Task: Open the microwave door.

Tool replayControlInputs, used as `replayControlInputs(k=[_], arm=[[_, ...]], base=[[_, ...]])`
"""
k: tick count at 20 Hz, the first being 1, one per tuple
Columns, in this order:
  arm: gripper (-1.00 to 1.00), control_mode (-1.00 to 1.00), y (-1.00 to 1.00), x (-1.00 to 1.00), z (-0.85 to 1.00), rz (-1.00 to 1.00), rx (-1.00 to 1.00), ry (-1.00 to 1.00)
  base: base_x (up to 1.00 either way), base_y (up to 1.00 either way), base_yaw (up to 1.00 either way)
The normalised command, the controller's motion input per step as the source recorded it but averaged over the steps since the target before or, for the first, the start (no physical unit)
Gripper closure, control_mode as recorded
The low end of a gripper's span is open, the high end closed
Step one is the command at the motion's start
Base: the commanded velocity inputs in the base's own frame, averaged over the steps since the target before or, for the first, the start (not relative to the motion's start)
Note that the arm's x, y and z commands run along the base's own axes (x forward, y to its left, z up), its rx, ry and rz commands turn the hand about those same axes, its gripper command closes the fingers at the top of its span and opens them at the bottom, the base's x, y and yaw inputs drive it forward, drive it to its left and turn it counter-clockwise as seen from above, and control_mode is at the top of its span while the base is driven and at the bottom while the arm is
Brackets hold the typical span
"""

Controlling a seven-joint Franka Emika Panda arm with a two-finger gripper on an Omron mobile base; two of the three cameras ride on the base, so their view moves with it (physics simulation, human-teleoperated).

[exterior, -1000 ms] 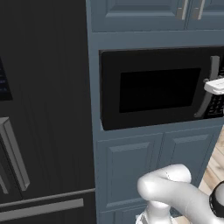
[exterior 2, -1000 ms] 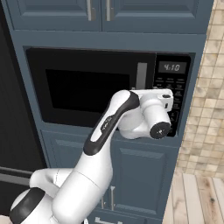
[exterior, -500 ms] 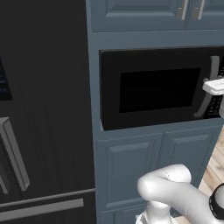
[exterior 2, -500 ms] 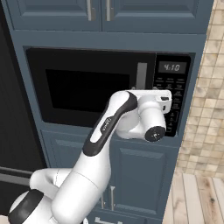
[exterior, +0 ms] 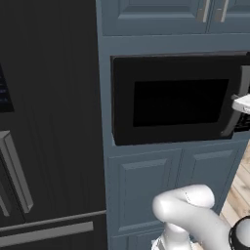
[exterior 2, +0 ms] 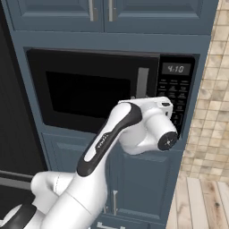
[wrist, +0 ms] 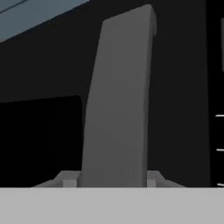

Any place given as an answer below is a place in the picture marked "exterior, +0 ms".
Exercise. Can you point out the blue-grey cupboard door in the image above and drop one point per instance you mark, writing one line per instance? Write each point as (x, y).
(136, 242)
(153, 16)
(237, 16)
(143, 185)
(208, 169)

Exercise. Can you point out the black microwave oven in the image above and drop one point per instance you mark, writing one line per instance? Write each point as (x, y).
(175, 101)

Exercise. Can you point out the black fridge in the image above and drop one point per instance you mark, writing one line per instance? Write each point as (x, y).
(52, 114)

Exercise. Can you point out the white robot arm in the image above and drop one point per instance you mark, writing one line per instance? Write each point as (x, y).
(195, 218)

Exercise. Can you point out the black microwave door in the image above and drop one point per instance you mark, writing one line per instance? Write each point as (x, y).
(175, 68)

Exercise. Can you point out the blue-grey cupboard unit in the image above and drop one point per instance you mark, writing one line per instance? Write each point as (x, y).
(104, 81)

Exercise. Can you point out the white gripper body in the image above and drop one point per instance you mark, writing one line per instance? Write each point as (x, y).
(243, 104)

